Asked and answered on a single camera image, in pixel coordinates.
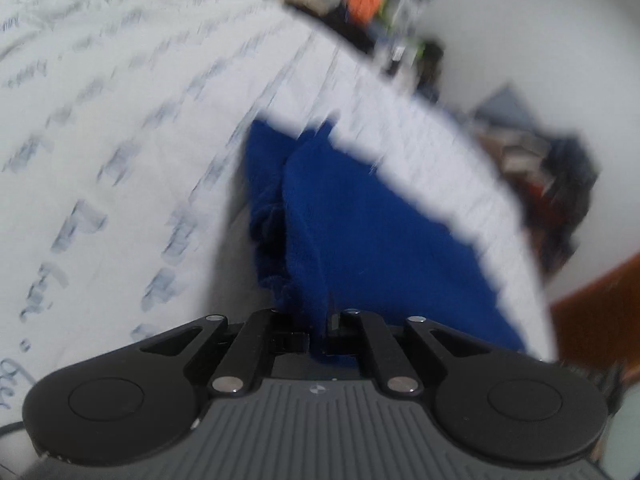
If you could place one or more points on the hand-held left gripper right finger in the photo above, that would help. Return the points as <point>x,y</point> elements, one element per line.
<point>340,342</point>

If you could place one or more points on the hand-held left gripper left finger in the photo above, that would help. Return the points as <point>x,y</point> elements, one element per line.
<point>290,342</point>

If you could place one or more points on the blue cloth towel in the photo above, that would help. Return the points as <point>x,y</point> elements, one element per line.
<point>360,240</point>

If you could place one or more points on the pile of dark clothes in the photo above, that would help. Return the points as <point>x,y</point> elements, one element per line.
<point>555,195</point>

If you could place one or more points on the brown wooden furniture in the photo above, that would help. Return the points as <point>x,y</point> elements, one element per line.
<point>600,315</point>

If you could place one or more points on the white script-printed bed sheet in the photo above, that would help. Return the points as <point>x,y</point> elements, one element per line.
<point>125,110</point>

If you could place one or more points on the grey flat board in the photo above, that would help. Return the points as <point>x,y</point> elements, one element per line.
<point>507,110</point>

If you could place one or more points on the dark rounded item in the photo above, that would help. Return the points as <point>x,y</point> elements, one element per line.
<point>430,70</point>

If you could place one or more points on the green and white patterned item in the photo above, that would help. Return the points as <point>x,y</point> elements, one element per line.
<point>400,30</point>

